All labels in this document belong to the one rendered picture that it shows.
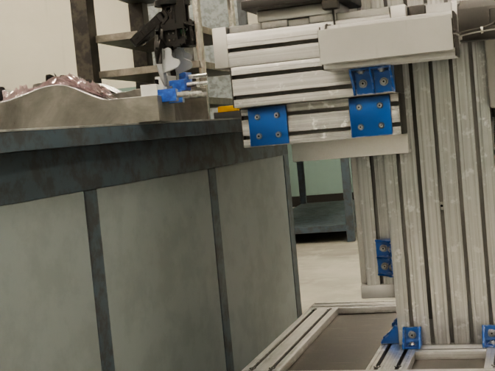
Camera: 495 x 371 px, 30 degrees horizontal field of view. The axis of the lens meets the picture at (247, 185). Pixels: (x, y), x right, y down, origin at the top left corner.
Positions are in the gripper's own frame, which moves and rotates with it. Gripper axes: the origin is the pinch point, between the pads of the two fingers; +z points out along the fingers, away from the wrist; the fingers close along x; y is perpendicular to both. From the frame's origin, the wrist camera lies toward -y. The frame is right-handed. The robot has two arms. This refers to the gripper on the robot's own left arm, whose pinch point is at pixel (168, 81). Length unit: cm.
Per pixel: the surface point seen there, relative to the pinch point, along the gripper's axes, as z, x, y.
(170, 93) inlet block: 4.5, -28.3, 13.4
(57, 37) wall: -98, 600, -395
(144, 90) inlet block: 3.3, -30.3, 8.1
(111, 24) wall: -103, 607, -337
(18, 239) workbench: 30, -76, 4
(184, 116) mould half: 9.1, 3.3, 2.1
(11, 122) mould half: 7.8, -44.1, -17.2
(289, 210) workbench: 41, 75, 4
